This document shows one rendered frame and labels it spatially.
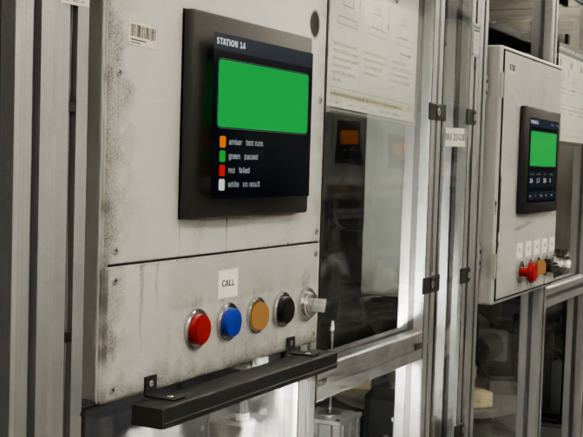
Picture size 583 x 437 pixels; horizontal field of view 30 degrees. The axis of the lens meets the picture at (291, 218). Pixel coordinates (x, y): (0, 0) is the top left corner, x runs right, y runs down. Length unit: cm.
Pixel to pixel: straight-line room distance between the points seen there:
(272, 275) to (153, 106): 29
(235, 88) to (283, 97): 10
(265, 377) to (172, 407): 17
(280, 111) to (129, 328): 31
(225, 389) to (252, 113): 28
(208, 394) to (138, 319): 10
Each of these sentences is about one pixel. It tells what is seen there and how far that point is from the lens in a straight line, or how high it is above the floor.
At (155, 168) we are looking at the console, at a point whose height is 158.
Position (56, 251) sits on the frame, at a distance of 92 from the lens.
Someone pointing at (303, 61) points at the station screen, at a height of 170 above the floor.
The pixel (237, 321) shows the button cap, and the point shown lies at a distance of 113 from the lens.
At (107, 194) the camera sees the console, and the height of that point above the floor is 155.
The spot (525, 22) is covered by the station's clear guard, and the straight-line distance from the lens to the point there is 223.
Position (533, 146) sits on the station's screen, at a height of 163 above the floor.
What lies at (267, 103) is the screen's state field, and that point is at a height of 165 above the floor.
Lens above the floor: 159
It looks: 3 degrees down
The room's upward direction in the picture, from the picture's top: 2 degrees clockwise
